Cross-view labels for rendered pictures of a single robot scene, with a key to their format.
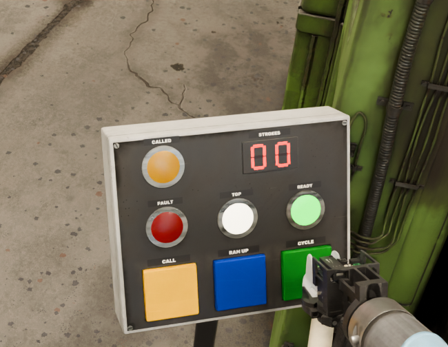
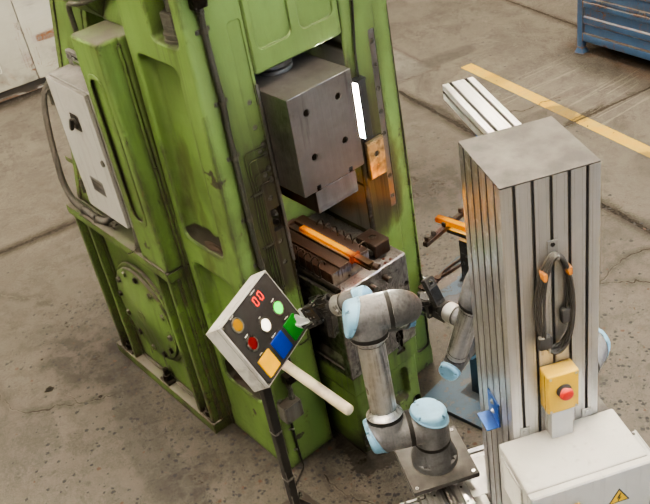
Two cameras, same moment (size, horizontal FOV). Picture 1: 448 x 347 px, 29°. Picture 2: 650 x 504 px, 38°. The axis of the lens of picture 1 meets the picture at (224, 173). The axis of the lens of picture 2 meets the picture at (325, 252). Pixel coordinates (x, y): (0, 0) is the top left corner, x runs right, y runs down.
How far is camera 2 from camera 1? 2.30 m
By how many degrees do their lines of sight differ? 32
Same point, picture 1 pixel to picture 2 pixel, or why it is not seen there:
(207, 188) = (252, 322)
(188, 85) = (67, 391)
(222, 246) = (268, 337)
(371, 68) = (246, 256)
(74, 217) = (103, 487)
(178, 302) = (273, 364)
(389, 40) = (245, 242)
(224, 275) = (277, 345)
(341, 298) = (319, 311)
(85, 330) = not seen: outside the picture
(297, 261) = (289, 325)
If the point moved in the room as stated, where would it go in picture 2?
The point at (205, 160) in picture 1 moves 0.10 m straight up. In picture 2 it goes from (245, 314) to (239, 292)
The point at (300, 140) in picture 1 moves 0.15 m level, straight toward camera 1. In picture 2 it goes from (260, 287) to (285, 304)
